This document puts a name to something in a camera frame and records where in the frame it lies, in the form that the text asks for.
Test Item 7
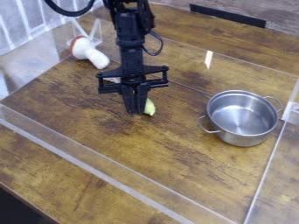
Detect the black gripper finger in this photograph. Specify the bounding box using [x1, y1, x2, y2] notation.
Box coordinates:
[134, 83, 149, 114]
[121, 86, 136, 115]

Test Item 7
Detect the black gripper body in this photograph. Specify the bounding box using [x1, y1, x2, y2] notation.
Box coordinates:
[95, 45, 168, 95]

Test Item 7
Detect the green handled metal spoon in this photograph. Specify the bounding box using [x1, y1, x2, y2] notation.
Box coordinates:
[105, 78, 154, 116]

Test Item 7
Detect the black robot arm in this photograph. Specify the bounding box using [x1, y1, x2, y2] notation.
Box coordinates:
[95, 0, 169, 115]

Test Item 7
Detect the white mushroom toy red cap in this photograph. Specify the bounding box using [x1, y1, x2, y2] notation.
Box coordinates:
[69, 36, 109, 69]

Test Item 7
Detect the clear acrylic stand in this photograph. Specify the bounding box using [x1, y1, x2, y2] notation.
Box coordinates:
[66, 18, 102, 46]

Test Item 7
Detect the stainless steel pot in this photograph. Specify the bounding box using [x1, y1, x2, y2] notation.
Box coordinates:
[197, 90, 284, 147]

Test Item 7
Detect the black bar on table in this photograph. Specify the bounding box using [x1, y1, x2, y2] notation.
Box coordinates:
[189, 3, 266, 28]

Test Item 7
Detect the black cable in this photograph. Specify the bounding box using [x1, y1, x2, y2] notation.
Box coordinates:
[41, 0, 164, 57]

